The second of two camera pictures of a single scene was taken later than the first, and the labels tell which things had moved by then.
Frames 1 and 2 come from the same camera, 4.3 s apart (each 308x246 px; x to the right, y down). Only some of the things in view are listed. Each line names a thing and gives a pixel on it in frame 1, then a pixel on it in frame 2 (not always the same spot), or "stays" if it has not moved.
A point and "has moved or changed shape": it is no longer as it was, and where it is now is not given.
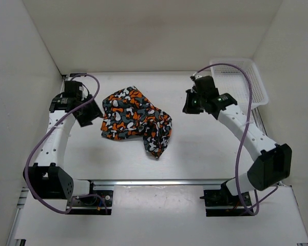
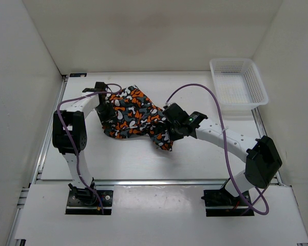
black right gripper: x=187 y=108 to x=173 y=137
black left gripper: x=95 y=112 to x=111 y=116
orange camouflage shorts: x=128 y=114 has moved or changed shape
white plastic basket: x=233 y=83 stays
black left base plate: x=93 y=205 stays
